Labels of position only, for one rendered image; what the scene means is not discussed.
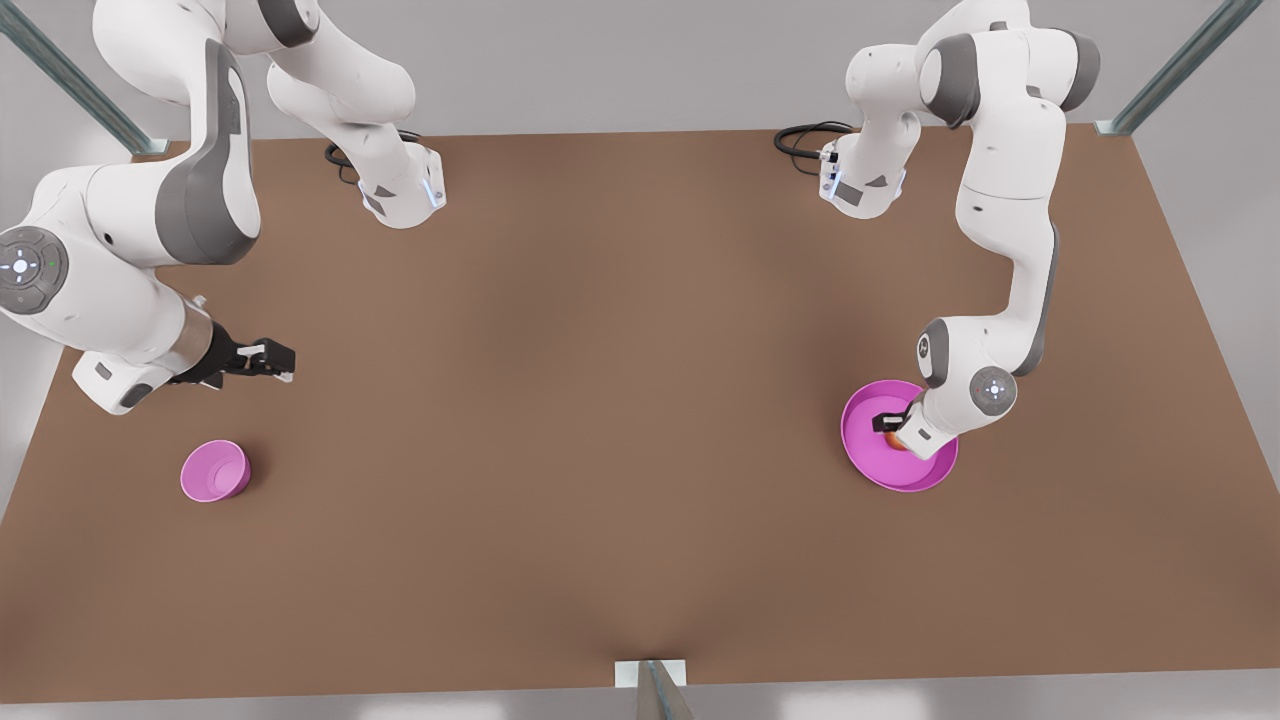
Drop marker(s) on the silver frame post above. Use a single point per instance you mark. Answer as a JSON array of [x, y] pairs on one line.
[[70, 75], [1175, 70], [655, 690]]

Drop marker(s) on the red apple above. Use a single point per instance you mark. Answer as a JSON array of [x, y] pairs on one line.
[[893, 440]]

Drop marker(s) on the pink bowl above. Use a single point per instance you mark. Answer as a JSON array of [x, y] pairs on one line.
[[214, 472]]

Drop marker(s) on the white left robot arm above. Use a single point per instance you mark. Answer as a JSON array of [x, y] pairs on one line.
[[1005, 170]]

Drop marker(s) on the pink plate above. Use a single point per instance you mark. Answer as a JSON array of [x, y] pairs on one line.
[[870, 440]]

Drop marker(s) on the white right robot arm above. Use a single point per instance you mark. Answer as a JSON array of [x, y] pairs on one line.
[[120, 200]]

